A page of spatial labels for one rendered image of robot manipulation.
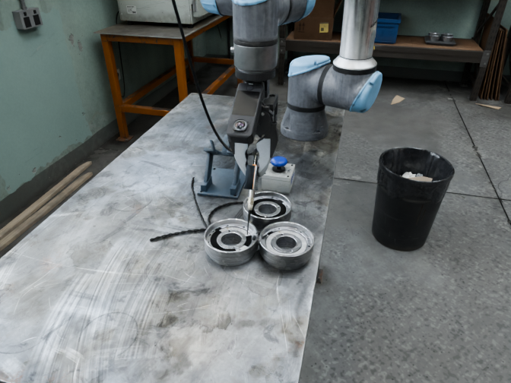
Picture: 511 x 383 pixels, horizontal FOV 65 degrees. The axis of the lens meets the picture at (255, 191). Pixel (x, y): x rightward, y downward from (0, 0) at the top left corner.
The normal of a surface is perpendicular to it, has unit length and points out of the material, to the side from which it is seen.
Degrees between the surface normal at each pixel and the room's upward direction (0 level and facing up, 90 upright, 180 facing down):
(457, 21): 90
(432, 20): 90
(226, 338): 0
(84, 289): 0
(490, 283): 0
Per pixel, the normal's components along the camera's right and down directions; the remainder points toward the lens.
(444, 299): 0.00, -0.84
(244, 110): -0.11, -0.45
